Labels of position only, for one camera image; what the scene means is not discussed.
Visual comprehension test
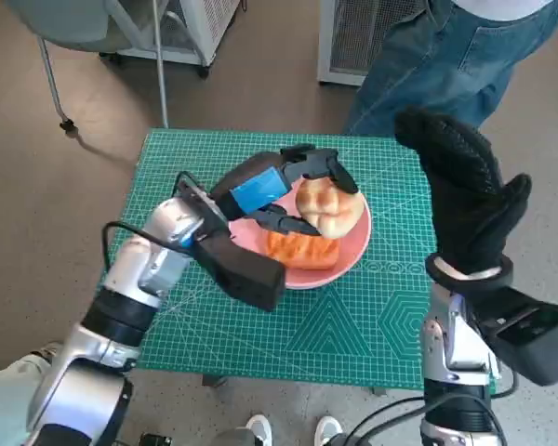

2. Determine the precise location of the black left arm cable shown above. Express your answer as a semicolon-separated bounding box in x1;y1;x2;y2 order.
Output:
100;170;210;280

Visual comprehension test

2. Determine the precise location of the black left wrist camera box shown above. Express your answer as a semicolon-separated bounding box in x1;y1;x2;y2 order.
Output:
176;178;287;312

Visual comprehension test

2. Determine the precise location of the person in pale trousers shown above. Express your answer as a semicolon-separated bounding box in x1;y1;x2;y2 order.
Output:
0;342;64;446

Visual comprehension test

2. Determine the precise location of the rectangular striped toy bread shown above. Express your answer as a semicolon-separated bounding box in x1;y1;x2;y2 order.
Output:
262;230;341;271

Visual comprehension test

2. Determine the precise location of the person in blue trousers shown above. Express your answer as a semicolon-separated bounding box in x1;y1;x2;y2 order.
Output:
341;0;558;137

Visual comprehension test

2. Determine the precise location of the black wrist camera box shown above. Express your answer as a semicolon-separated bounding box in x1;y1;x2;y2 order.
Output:
176;178;287;312
473;285;558;387

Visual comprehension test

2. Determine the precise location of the round toy bread bun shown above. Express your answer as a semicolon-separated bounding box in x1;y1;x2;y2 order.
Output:
295;177;364;241

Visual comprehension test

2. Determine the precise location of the green cutting mat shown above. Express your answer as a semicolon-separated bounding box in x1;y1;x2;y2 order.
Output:
132;128;498;390

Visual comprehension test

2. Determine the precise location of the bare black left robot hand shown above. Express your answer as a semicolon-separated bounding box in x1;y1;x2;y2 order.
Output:
211;144;360;239

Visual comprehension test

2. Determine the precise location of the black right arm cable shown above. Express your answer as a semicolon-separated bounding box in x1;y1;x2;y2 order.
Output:
346;366;522;446

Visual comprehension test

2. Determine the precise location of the wide white mesh cabinet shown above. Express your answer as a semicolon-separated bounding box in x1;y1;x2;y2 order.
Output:
316;0;392;87

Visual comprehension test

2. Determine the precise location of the white mesh cabinet on casters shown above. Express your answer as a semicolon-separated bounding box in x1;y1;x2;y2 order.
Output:
100;0;243;78

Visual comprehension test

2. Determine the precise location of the thin metal pole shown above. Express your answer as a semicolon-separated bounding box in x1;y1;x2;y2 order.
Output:
152;0;169;129

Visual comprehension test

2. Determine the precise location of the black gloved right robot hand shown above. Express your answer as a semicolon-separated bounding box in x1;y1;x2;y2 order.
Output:
393;106;534;279

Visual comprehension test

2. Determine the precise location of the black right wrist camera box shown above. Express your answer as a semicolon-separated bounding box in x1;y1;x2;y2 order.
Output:
473;285;558;387

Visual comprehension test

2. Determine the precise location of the grey chair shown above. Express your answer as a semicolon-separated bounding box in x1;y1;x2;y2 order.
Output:
4;0;168;134

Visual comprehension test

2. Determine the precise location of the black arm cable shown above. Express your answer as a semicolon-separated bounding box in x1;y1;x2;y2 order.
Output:
346;366;522;446
100;170;210;280

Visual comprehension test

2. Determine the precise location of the pink bowl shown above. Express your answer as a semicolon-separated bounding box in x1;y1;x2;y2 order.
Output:
227;185;372;290

